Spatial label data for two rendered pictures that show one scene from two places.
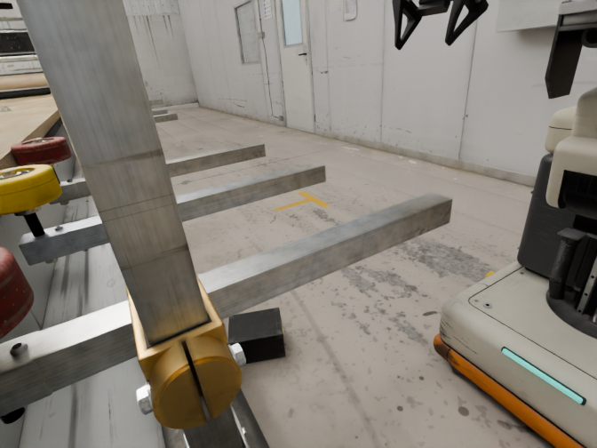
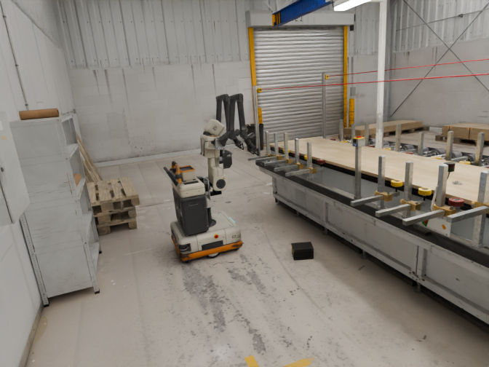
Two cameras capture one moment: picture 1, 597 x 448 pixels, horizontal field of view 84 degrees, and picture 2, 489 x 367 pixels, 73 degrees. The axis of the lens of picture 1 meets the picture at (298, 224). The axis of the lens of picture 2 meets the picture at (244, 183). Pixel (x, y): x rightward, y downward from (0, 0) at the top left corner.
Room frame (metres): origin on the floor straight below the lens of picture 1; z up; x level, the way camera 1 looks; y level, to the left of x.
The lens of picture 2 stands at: (4.01, 0.07, 1.66)
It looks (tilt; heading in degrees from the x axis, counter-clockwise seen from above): 16 degrees down; 187
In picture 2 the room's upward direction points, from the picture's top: 5 degrees counter-clockwise
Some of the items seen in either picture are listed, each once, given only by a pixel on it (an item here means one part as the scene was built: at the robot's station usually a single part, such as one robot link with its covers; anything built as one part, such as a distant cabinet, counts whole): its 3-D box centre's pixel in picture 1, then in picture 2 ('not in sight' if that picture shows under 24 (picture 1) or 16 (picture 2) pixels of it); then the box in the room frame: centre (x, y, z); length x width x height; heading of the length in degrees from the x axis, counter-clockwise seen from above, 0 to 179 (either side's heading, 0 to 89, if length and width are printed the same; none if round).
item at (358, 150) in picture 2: not in sight; (357, 172); (1.26, 0.66, 0.93); 0.05 x 0.05 x 0.45; 28
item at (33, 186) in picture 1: (30, 216); not in sight; (0.37, 0.32, 0.85); 0.08 x 0.08 x 0.11
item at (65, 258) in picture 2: not in sight; (59, 202); (1.27, -2.05, 0.78); 0.90 x 0.45 x 1.55; 28
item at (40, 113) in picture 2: not in sight; (39, 113); (1.18, -2.11, 1.59); 0.30 x 0.08 x 0.08; 118
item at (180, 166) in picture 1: (169, 170); (304, 171); (0.68, 0.26, 0.81); 0.43 x 0.03 x 0.04; 118
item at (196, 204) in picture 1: (200, 204); (292, 167); (0.46, 0.14, 0.81); 0.43 x 0.03 x 0.04; 118
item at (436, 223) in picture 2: not in sight; (431, 223); (1.92, 0.98, 0.75); 0.26 x 0.01 x 0.10; 28
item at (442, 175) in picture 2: not in sight; (440, 202); (1.94, 1.01, 0.90); 0.04 x 0.04 x 0.48; 28
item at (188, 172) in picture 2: not in sight; (186, 173); (0.75, -0.95, 0.87); 0.23 x 0.15 x 0.11; 28
